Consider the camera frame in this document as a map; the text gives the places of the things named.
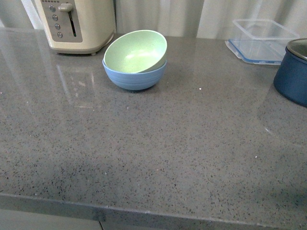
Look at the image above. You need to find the blue bowl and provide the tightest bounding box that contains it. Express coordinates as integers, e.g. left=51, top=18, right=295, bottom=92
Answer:
left=102, top=60, right=167, bottom=91

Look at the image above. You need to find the green bowl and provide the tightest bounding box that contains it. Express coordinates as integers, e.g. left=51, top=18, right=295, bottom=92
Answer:
left=104, top=30, right=167, bottom=73

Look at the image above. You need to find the white curtain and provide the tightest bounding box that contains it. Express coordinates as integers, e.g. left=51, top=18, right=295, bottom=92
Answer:
left=0, top=0, right=307, bottom=40

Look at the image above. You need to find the cream toaster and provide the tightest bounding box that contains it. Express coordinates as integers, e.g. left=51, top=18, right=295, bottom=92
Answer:
left=35, top=0, right=116, bottom=55

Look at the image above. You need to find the clear plastic container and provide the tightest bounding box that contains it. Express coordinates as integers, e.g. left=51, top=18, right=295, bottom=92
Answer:
left=232, top=19, right=300, bottom=62

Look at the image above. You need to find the blue saucepan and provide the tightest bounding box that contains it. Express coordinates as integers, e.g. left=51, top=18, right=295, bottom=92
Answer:
left=273, top=38, right=307, bottom=107

